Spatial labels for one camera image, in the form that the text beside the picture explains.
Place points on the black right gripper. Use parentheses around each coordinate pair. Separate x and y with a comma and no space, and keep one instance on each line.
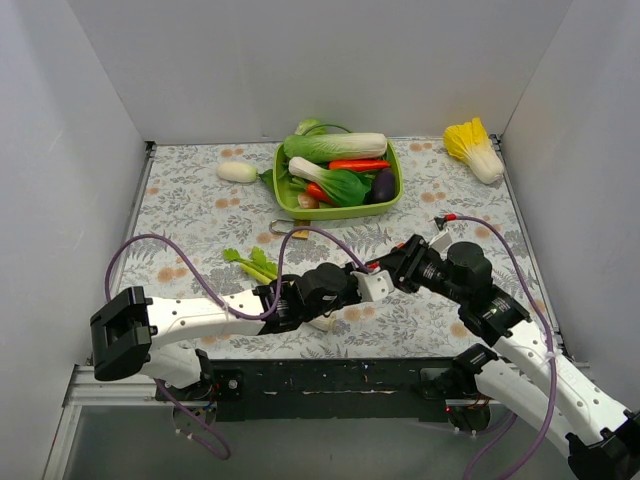
(407,264)

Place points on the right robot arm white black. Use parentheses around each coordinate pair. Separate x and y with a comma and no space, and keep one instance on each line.
(517,362)

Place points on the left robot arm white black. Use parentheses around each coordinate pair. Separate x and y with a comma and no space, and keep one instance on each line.
(136,334)

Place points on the green plastic basket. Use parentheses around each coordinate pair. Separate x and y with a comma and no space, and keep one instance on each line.
(287,198)

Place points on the purple eggplant toy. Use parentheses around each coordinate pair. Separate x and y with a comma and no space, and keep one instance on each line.
(383,187)

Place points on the brass silver padlock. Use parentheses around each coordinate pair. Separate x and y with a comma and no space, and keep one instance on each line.
(281,227)

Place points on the bok choy toy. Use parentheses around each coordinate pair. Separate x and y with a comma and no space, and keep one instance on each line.
(342,187)

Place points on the beige mushroom toy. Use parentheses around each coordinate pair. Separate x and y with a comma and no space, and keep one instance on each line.
(307,202)

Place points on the small red chili toy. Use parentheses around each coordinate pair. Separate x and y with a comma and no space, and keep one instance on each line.
(316,192)

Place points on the celery stalk toy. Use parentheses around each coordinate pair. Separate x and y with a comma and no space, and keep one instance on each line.
(257,265)

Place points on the green napa cabbage toy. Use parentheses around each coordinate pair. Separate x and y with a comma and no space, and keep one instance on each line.
(330,147)

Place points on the yellow white cabbage toy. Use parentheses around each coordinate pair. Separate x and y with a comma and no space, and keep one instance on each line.
(470,143)

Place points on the light green leaf toy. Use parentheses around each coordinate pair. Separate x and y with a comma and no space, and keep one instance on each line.
(311,127)

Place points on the white radish toy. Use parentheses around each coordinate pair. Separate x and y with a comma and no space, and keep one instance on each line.
(242,172)

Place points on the floral patterned table mat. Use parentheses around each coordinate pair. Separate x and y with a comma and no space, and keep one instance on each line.
(188,216)

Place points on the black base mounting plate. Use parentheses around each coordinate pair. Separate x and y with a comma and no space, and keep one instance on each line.
(423,389)

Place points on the aluminium frame rail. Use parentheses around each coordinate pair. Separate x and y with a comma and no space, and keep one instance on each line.
(100,387)

